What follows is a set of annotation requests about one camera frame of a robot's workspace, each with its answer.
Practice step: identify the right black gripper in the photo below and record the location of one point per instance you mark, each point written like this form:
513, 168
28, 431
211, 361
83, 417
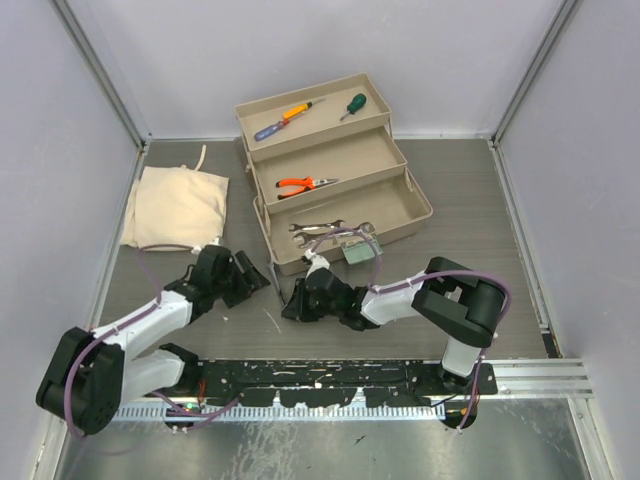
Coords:
297, 308

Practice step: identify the large silver wrench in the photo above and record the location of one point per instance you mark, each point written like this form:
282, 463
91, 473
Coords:
306, 240

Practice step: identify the orange handled pliers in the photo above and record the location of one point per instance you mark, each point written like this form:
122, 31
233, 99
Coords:
302, 185

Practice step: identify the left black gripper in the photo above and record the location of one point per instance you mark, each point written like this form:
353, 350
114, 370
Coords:
254, 280

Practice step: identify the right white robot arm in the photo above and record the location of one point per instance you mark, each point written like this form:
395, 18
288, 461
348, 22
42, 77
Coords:
467, 305

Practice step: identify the small silver wrench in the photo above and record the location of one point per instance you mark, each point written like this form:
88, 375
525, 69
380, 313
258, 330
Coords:
315, 227

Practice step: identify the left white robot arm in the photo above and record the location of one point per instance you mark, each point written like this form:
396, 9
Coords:
91, 373

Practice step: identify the beige cloth bag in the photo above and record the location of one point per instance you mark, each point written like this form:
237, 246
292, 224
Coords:
169, 208

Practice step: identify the green handled screwdriver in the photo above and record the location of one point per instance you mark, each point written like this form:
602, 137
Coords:
355, 105

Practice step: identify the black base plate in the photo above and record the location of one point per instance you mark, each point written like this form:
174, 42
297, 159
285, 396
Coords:
394, 383

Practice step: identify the yellow handled tool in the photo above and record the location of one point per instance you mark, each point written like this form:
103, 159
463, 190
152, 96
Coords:
299, 109

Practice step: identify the brown translucent toolbox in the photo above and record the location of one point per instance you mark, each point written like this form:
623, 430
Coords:
374, 181

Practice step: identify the slotted cable duct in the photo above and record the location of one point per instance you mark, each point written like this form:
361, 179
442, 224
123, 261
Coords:
357, 411

